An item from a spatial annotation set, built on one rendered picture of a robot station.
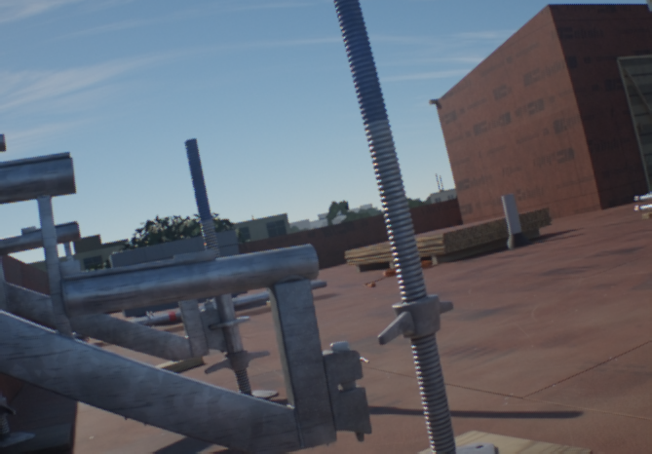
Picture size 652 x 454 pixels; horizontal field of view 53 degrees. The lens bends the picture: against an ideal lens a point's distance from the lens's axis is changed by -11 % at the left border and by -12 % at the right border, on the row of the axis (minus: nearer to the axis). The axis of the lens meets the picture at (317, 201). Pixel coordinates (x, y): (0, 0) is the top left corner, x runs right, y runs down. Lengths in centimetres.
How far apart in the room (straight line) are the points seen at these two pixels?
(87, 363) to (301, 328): 29
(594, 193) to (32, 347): 934
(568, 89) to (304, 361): 923
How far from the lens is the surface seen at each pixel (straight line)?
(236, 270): 93
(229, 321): 204
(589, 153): 990
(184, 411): 94
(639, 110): 1079
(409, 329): 100
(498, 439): 118
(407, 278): 102
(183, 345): 203
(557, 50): 1014
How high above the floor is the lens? 39
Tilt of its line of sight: 3 degrees up
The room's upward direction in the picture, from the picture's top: 12 degrees counter-clockwise
